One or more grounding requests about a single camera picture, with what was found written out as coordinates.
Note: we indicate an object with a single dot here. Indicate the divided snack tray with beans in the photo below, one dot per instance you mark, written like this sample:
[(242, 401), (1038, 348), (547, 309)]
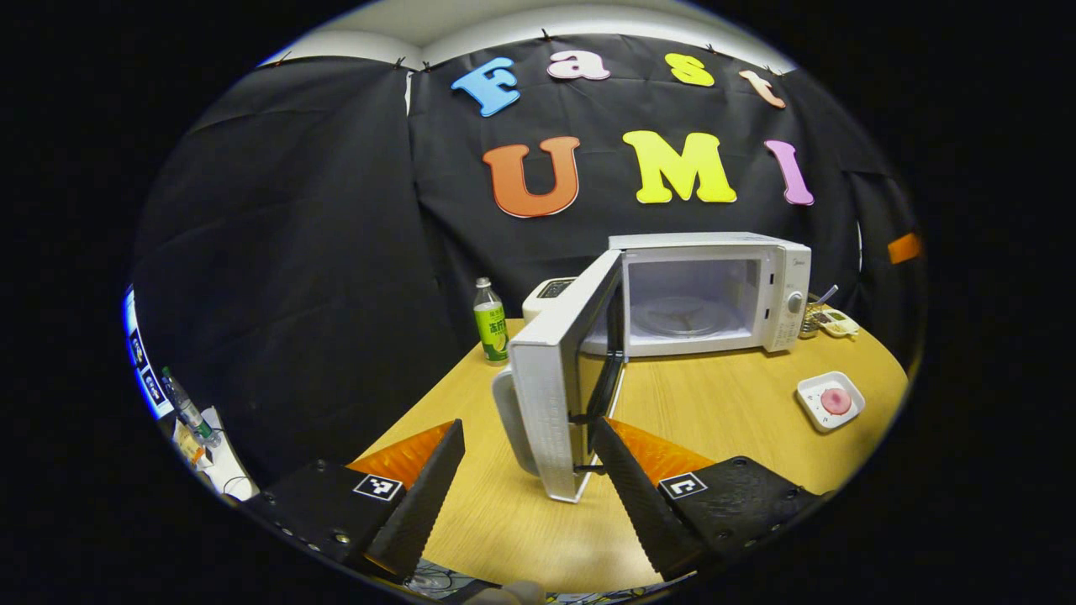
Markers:
[(836, 323)]

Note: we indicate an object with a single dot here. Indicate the white toaster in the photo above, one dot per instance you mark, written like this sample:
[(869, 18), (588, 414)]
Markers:
[(546, 294)]

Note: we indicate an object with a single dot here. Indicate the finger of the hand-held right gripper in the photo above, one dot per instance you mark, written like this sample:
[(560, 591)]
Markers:
[(904, 249)]

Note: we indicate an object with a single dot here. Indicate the blue edged wall poster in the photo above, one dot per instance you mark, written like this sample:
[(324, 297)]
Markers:
[(143, 361)]

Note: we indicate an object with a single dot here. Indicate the pink round donut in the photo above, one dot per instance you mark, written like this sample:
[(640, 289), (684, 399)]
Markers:
[(836, 401)]

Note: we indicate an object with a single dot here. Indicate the green label drink bottle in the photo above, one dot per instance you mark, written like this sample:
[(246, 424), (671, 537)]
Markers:
[(491, 328)]

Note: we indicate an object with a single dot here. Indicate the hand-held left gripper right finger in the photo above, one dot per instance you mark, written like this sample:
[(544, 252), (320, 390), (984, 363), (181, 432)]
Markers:
[(647, 504)]

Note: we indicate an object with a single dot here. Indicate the white square plate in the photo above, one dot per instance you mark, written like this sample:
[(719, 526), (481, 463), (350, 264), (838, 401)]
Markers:
[(811, 403)]

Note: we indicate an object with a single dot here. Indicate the white side table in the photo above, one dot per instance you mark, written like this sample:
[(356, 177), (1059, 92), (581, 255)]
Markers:
[(227, 470)]

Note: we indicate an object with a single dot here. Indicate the white microwave oven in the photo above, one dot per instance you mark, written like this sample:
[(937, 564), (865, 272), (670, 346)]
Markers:
[(786, 269)]

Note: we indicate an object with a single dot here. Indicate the clear bottle with green cap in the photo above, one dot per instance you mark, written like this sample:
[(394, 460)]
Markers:
[(189, 412)]

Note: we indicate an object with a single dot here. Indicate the black backdrop cloth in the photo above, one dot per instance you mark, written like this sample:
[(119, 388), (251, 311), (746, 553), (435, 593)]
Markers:
[(319, 252)]

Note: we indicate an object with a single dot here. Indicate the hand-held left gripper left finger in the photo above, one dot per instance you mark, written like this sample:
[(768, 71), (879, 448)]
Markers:
[(424, 496)]

